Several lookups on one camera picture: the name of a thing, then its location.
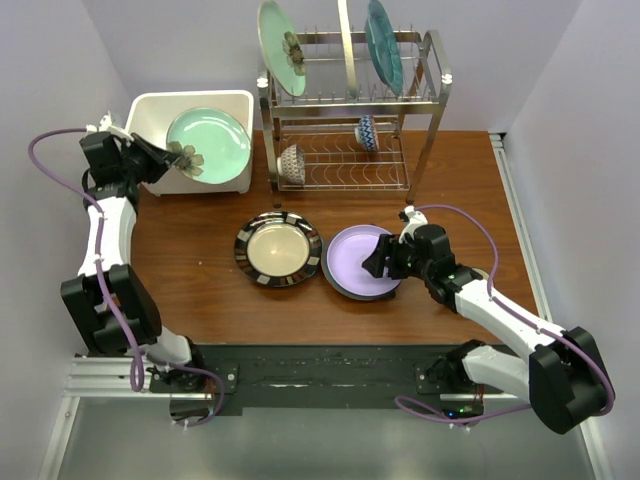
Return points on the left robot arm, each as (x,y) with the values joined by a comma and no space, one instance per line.
(107,301)

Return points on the teal plate in rack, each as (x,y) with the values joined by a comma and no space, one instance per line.
(383,47)

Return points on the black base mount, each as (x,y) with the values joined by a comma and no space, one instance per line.
(330,376)

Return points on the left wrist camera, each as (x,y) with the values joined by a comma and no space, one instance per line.
(107,124)

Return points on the blue zigzag bowl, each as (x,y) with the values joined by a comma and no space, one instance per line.
(366,134)

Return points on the mint flower plate in rack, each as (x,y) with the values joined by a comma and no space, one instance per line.
(281,48)

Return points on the metal dish rack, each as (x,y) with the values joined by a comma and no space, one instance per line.
(322,120)

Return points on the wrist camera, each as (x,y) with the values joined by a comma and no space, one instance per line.
(107,124)
(412,220)

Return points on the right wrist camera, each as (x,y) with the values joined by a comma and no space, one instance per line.
(412,220)

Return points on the mint flower plate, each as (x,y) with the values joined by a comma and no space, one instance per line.
(281,48)
(214,148)

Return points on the lavender bear plate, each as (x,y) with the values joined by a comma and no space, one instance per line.
(350,260)

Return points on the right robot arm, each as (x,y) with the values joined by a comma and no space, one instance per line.
(558,373)

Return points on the black rimmed cream plate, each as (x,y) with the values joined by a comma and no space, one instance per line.
(278,249)

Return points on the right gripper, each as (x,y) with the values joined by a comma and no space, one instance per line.
(389,248)

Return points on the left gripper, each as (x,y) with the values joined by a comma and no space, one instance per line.
(150,151)

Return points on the beige paper cup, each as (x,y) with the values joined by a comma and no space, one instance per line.
(484,274)

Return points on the red patterned bowl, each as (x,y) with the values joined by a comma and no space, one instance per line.
(291,165)

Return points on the beige plate in rack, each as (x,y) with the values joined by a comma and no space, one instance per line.
(346,38)

